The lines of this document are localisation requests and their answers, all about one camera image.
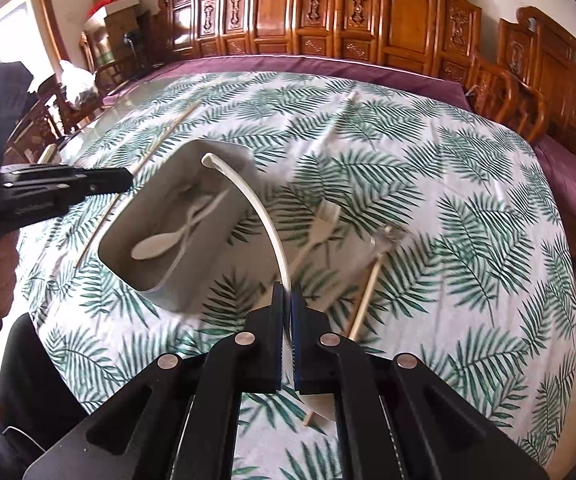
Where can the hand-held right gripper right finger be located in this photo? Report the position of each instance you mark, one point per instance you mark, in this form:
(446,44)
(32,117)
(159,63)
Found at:
(298,355)

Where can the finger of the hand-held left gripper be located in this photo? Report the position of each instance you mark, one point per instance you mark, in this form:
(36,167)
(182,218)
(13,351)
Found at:
(93,182)

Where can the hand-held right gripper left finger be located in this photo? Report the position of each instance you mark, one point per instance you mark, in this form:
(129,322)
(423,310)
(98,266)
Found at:
(268,345)

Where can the wooden chopstick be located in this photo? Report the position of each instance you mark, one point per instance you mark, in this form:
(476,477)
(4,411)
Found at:
(165,132)

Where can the grey rectangular container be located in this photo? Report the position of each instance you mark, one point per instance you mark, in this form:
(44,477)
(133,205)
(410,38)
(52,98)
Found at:
(133,265)

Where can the long white spoon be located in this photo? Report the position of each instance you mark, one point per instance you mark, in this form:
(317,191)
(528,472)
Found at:
(263,215)

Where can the dark wooden dining chair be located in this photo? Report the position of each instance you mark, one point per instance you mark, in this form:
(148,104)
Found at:
(35,127)

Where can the white plastic bag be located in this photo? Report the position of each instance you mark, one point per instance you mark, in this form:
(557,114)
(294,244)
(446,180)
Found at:
(77,82)

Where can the light wooden fork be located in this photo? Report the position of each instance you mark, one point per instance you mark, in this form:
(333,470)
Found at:
(325,220)

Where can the stack of cardboard boxes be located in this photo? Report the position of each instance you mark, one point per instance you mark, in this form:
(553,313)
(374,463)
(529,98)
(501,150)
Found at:
(125,40)

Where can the white flat box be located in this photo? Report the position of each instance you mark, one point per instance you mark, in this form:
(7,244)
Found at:
(110,10)

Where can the person's dark clothing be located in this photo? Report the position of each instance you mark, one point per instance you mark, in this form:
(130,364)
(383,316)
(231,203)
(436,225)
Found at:
(33,385)

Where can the leaf print tablecloth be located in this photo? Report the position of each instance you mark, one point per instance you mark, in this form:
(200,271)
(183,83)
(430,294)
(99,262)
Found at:
(417,170)

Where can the long purple sofa cushion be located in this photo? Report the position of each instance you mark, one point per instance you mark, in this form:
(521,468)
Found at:
(293,67)

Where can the long carved wooden sofa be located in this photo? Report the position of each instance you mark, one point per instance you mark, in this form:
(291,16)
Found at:
(328,15)

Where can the carved wooden armchair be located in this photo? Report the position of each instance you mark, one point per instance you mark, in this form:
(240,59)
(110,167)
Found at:
(557,75)

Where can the wooden door frame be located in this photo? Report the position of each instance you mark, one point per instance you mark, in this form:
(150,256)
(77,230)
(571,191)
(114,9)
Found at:
(50,10)

